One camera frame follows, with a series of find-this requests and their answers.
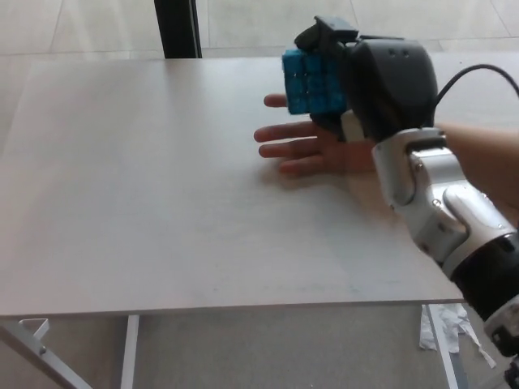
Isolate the person's bare hand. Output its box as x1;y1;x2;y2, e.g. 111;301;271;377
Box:
254;93;379;179

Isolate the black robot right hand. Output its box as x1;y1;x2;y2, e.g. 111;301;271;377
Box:
294;15;440;144

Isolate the blue foil-wrapped cube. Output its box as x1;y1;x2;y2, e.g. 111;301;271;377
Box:
281;47;350;116

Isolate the person's bare forearm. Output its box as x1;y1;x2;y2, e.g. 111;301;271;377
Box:
440;121;519;226

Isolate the black vertical pillar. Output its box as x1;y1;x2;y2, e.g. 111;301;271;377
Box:
153;0;203;59

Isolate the crumpled white paper strip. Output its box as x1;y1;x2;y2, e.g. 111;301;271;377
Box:
418;303;498;370

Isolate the white slanted table leg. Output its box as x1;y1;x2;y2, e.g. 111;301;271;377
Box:
425;303;464;389

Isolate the white straight table leg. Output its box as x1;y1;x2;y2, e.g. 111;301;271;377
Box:
119;314;140;389

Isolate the white diagonal table brace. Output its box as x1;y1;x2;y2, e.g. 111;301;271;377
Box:
0;323;84;389

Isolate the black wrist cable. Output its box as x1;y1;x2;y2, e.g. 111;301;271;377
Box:
431;64;519;107

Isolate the white metal hook bracket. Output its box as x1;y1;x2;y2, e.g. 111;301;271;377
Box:
18;318;49;344

